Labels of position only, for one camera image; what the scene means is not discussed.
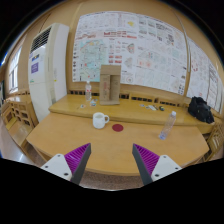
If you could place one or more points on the black bag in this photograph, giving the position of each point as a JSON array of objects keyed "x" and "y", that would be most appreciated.
[{"x": 199, "y": 109}]

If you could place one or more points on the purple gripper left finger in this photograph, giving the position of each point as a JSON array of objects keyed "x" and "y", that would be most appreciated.
[{"x": 70, "y": 166}]

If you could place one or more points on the white floor air conditioner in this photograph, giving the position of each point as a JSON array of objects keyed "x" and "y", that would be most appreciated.
[{"x": 47, "y": 68}]

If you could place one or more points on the clear plastic water bottle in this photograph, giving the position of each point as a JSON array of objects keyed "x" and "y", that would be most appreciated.
[{"x": 168, "y": 126}]

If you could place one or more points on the water bottle with red label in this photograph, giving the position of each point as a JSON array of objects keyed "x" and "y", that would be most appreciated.
[{"x": 88, "y": 90}]

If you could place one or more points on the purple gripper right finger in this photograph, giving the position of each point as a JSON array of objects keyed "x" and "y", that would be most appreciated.
[{"x": 151, "y": 166}]

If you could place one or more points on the white ceramic mug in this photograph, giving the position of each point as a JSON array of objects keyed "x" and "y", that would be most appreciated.
[{"x": 100, "y": 120}]

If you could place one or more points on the right wall poster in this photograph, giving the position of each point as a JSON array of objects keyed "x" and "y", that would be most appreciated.
[{"x": 204, "y": 81}]

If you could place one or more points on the wooden bench shelf left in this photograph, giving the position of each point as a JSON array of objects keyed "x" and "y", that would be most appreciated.
[{"x": 19, "y": 118}]

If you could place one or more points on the round red coaster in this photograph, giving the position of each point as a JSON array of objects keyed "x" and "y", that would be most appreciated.
[{"x": 117, "y": 127}]

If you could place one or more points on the cardboard box stand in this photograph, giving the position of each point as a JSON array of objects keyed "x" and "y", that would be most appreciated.
[{"x": 109, "y": 88}]

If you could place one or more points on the small items on desk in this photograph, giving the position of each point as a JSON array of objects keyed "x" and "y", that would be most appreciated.
[{"x": 152, "y": 107}]

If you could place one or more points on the window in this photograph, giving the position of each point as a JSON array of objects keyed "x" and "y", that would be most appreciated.
[{"x": 13, "y": 72}]

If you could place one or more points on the large wall poster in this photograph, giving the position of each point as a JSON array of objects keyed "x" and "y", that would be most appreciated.
[{"x": 150, "y": 52}]

